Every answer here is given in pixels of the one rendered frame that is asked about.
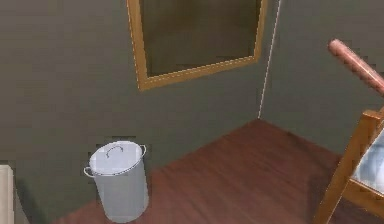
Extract cream white furniture edge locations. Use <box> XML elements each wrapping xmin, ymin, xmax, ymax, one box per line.
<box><xmin>0</xmin><ymin>164</ymin><xmax>15</xmax><ymax>224</ymax></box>

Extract wooden framed window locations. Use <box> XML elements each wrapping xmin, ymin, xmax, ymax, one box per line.
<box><xmin>126</xmin><ymin>0</ymin><xmax>269</xmax><ymax>92</ymax></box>

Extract grey metal bin with lid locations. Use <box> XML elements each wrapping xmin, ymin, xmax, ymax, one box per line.
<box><xmin>83</xmin><ymin>140</ymin><xmax>150</xmax><ymax>224</ymax></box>

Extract wooden chair with pale seat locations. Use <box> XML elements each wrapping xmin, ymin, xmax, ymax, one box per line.
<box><xmin>313</xmin><ymin>106</ymin><xmax>384</xmax><ymax>224</ymax></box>

